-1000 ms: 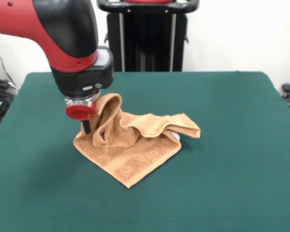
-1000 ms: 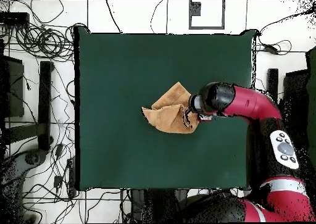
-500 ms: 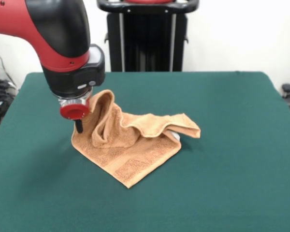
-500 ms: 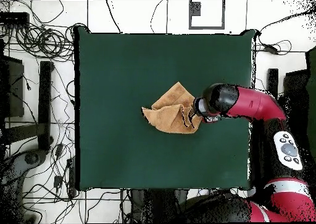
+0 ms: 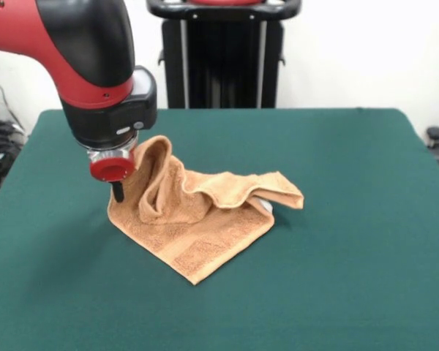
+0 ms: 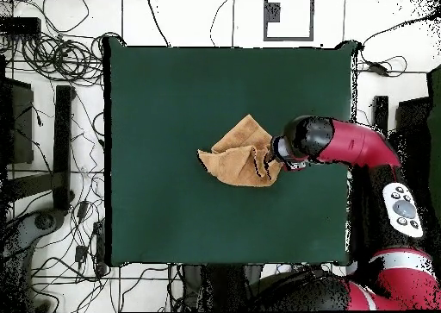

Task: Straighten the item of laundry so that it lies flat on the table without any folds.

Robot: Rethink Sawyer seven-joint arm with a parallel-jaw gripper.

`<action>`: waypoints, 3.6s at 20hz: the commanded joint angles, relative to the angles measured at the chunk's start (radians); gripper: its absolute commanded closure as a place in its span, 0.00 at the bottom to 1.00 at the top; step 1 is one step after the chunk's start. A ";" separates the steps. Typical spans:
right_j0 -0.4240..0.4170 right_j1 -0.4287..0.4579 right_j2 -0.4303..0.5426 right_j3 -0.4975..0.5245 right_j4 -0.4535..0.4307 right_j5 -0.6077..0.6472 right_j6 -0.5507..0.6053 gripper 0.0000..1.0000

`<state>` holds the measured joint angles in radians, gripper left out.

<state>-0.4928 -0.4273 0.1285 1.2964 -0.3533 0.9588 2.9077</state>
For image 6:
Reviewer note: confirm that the tan terry towel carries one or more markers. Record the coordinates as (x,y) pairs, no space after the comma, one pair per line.
(234,161)

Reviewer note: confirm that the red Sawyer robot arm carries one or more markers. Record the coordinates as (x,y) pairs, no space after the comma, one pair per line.
(358,144)

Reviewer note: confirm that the white plastic item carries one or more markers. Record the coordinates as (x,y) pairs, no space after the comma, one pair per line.
(285,267)

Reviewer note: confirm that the black flat box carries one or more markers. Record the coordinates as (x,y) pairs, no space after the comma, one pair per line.
(20,25)

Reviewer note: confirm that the black stand base bar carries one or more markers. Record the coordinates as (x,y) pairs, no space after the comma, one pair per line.
(62,137)
(380,113)

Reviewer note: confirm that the dark square box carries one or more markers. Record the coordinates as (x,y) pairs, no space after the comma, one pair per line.
(20,126)
(413,120)

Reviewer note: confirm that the long black power adapter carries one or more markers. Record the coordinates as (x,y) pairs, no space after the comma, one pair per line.
(378,68)

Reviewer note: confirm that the dark green table cloth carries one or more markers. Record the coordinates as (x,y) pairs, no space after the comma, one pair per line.
(155,85)

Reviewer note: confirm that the black power strip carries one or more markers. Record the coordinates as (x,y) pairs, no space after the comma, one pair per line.
(100,247)

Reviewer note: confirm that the small black power adapter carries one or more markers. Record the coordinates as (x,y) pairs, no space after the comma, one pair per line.
(82,209)
(81,253)

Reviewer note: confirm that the grey leg with round knob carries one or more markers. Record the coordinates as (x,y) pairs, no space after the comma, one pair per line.
(44,221)

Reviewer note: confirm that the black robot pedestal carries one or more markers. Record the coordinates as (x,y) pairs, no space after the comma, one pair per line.
(191,285)

